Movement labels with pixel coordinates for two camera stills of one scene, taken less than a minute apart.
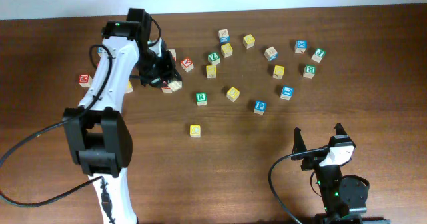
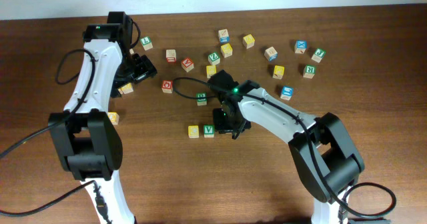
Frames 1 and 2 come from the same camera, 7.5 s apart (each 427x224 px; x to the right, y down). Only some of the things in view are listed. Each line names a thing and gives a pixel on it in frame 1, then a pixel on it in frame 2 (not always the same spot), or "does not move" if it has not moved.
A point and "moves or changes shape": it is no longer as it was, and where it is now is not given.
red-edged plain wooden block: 173,51 does not move
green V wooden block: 175,85 moves or changes shape
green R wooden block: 201,99 does not move
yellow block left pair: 129,88 does not move
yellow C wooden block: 195,131 does not move
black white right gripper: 317,154 → 225,121
